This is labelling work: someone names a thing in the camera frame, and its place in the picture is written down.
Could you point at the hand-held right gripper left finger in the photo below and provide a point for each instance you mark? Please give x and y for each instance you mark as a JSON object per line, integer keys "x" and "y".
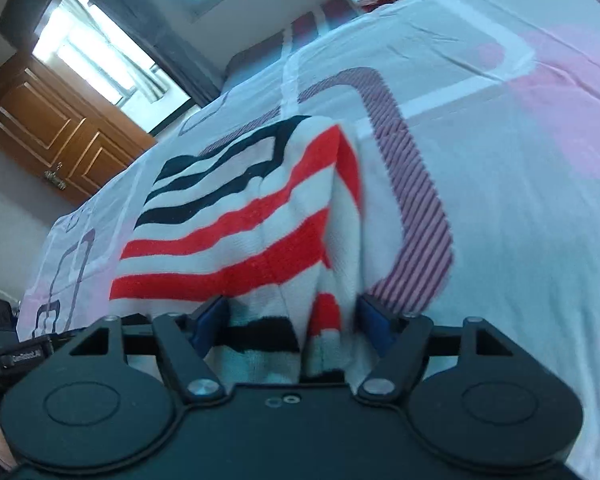
{"x": 207, "y": 319}

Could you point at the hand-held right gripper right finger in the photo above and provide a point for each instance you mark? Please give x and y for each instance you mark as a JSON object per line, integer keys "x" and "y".
{"x": 376, "y": 324}

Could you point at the red black white striped sweater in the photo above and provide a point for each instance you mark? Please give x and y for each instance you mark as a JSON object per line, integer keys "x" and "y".
{"x": 240, "y": 220}

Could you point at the patterned white pink bedspread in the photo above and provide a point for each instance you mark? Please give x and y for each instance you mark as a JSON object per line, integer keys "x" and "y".
{"x": 480, "y": 160}

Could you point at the brown wooden door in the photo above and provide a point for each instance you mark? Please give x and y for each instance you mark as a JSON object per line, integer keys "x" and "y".
{"x": 55, "y": 125}

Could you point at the white sheer curtain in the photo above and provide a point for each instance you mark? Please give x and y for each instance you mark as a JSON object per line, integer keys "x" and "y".
{"x": 105, "y": 45}

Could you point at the grey curtain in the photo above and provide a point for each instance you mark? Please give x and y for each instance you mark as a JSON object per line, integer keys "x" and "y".
{"x": 130, "y": 15}

